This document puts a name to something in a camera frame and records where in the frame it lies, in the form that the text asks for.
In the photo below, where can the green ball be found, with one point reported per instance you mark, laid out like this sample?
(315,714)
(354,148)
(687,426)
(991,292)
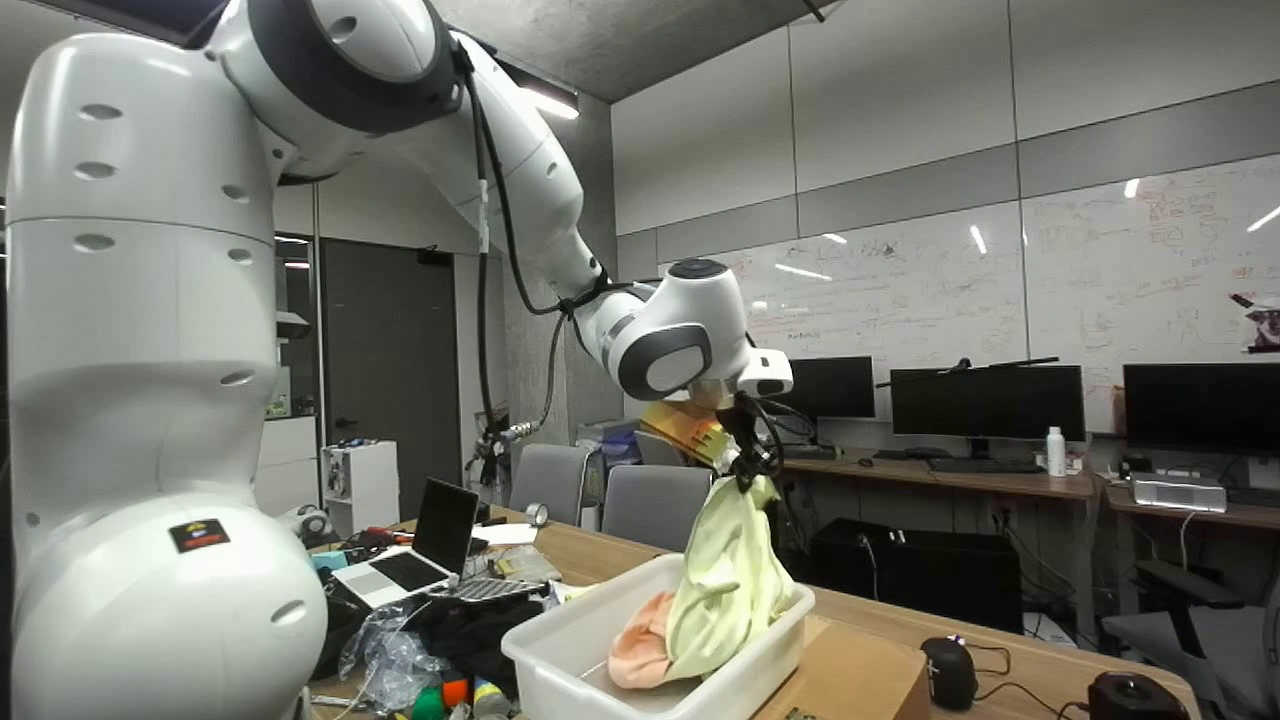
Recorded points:
(428,704)

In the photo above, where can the open laptop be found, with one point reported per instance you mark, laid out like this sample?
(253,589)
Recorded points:
(428,560)

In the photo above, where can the middle black monitor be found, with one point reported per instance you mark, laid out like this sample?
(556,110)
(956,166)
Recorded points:
(991,401)

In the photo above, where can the white plastic bin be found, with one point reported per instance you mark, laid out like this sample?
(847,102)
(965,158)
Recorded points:
(560,657)

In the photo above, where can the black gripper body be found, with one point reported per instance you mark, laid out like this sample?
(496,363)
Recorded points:
(759,442)

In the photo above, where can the pale yellow-green cloth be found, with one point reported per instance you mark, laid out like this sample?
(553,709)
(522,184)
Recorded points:
(731,586)

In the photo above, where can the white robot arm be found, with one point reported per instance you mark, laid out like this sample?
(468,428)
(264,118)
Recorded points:
(142,328)

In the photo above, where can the orange ball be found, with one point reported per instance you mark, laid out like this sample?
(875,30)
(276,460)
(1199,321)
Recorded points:
(457,690)

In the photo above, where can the grey office chair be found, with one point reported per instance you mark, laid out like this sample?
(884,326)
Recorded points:
(654,502)

